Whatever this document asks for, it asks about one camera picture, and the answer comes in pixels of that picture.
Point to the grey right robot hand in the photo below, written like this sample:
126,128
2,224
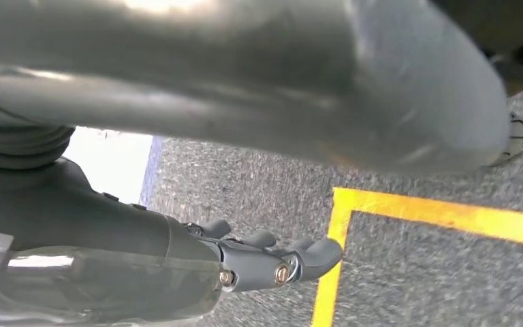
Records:
243,81

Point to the dark robot leg shell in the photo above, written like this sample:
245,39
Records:
514,36

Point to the black robot foot mechanism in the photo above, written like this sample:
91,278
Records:
516,137

